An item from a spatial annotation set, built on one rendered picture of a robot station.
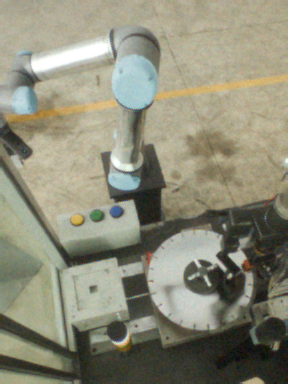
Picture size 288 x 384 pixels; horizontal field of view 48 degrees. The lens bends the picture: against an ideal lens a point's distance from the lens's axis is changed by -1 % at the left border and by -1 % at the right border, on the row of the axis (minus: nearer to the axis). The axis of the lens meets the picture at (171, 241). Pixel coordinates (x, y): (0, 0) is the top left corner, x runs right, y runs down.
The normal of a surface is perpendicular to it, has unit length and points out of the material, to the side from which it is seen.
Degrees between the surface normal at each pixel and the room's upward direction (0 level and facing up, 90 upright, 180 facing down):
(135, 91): 83
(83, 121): 0
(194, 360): 0
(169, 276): 0
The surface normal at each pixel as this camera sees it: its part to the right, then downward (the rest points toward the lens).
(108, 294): 0.04, -0.44
